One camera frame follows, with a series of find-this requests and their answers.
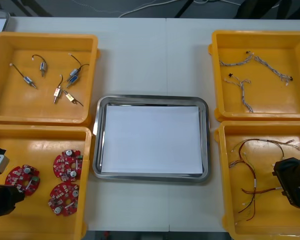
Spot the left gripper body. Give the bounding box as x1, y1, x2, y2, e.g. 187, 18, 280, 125
0, 184, 26, 217

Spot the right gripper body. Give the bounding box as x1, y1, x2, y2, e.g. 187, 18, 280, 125
272, 157, 300, 213

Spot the round red circuit board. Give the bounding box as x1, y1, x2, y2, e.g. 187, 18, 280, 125
52, 149, 84, 182
4, 164, 40, 196
47, 181, 80, 216

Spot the yellow-orange plastic bin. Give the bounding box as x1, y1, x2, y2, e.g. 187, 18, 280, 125
207, 29, 300, 123
213, 120, 300, 240
0, 31, 101, 126
0, 124, 93, 240

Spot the steel tray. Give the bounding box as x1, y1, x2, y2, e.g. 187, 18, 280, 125
0, 11, 11, 35
92, 94, 211, 183

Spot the black metal leg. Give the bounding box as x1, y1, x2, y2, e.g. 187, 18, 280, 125
174, 0, 199, 18

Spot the red wire harness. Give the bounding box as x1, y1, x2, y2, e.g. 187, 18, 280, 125
241, 186, 284, 197

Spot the green-yellow wire harness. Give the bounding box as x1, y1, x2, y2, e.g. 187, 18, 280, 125
228, 151, 259, 223

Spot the red-black wire harness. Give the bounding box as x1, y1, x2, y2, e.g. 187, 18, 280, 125
230, 138, 300, 162

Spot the blue-white twisted wire harness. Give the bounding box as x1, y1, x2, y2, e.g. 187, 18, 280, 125
223, 73, 255, 113
219, 51, 255, 67
252, 55, 294, 87

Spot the metal solenoid with black cable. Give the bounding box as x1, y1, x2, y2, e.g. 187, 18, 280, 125
52, 73, 65, 105

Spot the white cable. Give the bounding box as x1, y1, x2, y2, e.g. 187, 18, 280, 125
118, 0, 177, 18

